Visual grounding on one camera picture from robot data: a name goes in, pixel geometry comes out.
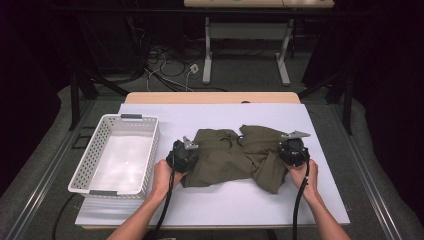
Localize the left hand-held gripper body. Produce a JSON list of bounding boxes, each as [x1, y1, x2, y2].
[[165, 135, 199, 174]]

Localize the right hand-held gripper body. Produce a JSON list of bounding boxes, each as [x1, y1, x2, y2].
[[278, 130, 312, 168]]

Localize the olive green shorts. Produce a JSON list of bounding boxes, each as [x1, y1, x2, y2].
[[181, 124, 294, 195]]

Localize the white perforated plastic basket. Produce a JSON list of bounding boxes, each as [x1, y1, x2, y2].
[[67, 113, 161, 201]]

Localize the person's left hand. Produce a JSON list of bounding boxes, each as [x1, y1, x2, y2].
[[151, 159, 186, 199]]

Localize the person's right hand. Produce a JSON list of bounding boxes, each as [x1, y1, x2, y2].
[[287, 159, 319, 204]]

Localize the black metal stand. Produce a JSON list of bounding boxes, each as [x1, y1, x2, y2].
[[297, 71, 354, 136], [68, 63, 131, 132]]

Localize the white-legged desk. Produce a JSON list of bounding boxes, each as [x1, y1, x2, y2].
[[183, 0, 335, 87]]

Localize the dark curtain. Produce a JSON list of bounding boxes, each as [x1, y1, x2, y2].
[[301, 0, 424, 218], [0, 0, 73, 208]]

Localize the black equipment box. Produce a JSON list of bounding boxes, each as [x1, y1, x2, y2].
[[79, 16, 148, 76]]

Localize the left hand-held gripper black cable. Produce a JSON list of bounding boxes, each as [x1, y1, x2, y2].
[[151, 168, 177, 240]]

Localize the hand-held gripper black cable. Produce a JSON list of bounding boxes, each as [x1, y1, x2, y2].
[[151, 168, 177, 240], [292, 156, 311, 240]]

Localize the right hand-held gripper black cable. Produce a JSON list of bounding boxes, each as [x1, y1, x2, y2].
[[292, 156, 311, 240]]

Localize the bundle of floor cables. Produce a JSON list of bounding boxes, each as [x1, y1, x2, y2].
[[143, 43, 231, 94]]

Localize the aluminium rail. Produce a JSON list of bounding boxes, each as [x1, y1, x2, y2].
[[333, 106, 403, 240], [3, 99, 98, 240]]

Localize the thick black cable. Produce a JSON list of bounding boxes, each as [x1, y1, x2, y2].
[[55, 193, 80, 240]]

